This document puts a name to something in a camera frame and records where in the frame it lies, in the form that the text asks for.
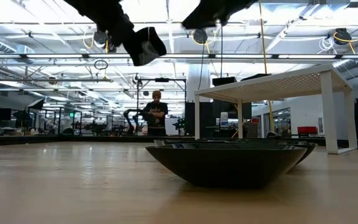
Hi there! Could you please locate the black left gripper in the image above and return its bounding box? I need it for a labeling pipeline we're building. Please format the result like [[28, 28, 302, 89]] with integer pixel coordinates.
[[99, 6, 143, 67]]

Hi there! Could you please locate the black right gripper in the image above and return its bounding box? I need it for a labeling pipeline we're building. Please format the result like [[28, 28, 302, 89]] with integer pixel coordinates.
[[181, 0, 259, 30]]

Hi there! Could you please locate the black leaf-shaped plate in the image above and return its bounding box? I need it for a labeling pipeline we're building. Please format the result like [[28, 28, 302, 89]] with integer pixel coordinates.
[[227, 139, 319, 166], [145, 143, 308, 190], [153, 139, 229, 146]]

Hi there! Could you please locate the person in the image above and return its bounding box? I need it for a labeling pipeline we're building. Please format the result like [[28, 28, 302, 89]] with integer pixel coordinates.
[[142, 90, 170, 137]]

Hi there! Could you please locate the white perforated shelf rack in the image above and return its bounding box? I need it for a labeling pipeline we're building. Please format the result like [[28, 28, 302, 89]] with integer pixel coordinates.
[[193, 63, 358, 156]]

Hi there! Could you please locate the red bin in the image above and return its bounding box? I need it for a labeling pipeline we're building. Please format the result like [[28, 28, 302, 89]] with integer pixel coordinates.
[[296, 126, 319, 135]]

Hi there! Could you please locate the black ceiling cable reel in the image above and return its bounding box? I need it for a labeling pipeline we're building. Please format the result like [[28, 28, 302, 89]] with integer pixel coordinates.
[[333, 27, 352, 46], [92, 29, 117, 54], [192, 28, 209, 45]]

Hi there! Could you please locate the black cable loop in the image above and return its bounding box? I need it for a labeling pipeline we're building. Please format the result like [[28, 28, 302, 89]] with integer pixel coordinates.
[[93, 58, 109, 71]]

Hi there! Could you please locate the black station frame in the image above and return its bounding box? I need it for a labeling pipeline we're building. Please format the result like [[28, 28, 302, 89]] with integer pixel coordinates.
[[137, 77, 188, 138]]

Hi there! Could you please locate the black aluminium frame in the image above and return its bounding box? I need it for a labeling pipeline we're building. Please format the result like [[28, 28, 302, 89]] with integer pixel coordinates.
[[0, 134, 358, 147]]

